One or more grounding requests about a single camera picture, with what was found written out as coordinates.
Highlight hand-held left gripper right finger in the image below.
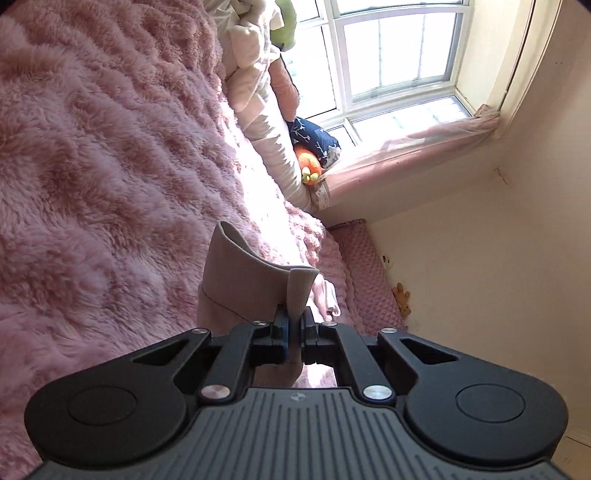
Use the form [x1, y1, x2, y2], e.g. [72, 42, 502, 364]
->
[300, 309, 461, 403]

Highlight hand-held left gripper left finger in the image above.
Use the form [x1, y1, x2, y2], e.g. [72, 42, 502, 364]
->
[131, 307, 293, 404]

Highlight white printed sweatshirt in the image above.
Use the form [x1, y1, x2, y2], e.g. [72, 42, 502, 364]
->
[196, 220, 320, 389]

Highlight small folded white clothes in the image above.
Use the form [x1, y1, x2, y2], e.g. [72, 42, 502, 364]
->
[310, 276, 342, 323]

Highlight pink quilted headboard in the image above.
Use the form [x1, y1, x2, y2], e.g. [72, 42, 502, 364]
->
[327, 220, 413, 334]

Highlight small brown plush toy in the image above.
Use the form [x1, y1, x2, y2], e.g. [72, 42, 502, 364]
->
[392, 282, 413, 319]

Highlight orange plush toy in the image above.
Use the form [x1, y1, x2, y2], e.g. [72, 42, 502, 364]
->
[294, 146, 323, 186]

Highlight navy patterned pillow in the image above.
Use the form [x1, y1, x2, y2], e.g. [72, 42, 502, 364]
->
[286, 116, 341, 169]

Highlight pink windowsill cover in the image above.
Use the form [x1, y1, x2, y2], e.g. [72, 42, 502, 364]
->
[310, 103, 502, 217]

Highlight pink fluffy blanket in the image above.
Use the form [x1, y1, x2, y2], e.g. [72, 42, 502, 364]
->
[0, 0, 354, 467]

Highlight pink pillow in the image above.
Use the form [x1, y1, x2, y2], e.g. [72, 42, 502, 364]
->
[269, 54, 301, 121]

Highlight white framed window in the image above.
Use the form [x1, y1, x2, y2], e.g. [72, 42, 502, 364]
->
[277, 0, 539, 145]

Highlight green plush toy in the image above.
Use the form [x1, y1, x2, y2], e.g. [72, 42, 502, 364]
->
[270, 0, 298, 51]

